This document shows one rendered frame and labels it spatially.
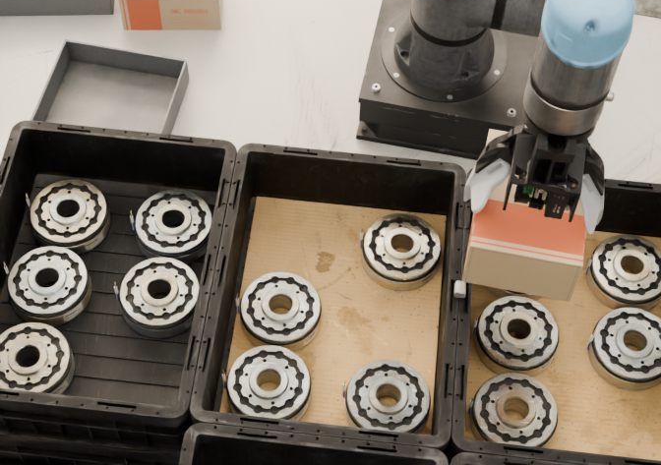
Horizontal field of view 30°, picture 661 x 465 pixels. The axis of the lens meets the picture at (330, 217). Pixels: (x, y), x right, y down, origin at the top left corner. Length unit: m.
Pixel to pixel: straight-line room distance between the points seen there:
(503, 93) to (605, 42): 0.79
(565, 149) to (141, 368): 0.65
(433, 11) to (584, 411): 0.59
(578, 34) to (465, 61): 0.77
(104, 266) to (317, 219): 0.29
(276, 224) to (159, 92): 0.40
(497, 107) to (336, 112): 0.26
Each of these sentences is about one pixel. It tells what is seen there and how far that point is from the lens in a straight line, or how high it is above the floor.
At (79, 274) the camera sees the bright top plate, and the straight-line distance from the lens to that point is 1.62.
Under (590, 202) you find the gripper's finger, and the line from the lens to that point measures 1.32.
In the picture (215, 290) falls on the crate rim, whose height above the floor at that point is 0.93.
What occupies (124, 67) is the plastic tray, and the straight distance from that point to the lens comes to 2.01.
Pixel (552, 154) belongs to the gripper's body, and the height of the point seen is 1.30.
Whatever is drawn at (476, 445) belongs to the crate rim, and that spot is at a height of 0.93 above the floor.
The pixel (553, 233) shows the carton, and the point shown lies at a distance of 1.34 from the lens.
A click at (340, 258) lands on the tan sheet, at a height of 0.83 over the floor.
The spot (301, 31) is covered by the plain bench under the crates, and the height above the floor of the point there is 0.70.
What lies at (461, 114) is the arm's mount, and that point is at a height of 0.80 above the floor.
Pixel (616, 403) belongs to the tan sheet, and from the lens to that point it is 1.59.
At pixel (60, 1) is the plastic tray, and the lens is 2.09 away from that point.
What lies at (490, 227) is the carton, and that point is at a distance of 1.33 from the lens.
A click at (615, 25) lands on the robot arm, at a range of 1.08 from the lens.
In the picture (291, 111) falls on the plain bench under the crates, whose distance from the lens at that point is 1.95.
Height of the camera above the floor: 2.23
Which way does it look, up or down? 56 degrees down
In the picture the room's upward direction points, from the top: 2 degrees clockwise
